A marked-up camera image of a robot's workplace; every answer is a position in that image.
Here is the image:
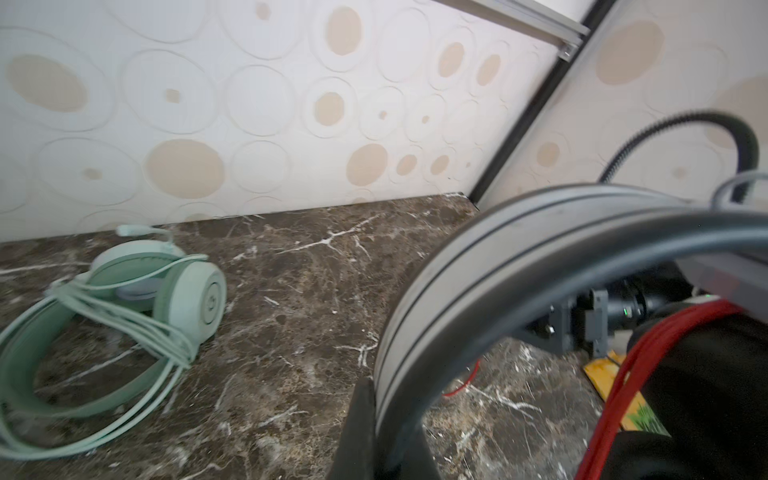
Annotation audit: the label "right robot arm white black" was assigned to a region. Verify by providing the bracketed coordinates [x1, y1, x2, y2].
[511, 110, 759, 358]

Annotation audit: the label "yellow chips bag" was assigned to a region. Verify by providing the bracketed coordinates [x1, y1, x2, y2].
[583, 350, 670, 436]

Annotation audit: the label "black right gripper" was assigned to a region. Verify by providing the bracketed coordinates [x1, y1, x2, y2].
[512, 289, 609, 358]

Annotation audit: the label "red headphone cable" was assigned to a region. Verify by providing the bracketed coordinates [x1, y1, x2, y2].
[442, 298, 745, 480]

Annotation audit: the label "white black headphones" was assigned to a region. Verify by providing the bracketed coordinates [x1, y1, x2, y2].
[374, 184, 767, 475]

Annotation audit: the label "silver aluminium back rail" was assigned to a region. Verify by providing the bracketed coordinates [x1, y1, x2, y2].
[438, 0, 591, 62]

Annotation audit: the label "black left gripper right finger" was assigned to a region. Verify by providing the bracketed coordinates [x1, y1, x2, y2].
[395, 424, 441, 480]

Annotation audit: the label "mint green headphone cable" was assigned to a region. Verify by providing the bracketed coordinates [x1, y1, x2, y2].
[41, 223, 211, 370]

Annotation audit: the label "mint green headphones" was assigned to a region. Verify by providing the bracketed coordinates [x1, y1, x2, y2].
[0, 223, 228, 462]

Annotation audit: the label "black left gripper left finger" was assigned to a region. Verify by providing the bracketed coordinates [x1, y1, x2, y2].
[327, 377, 376, 480]

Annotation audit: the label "black frame post right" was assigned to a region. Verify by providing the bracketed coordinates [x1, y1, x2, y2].
[468, 0, 618, 208]

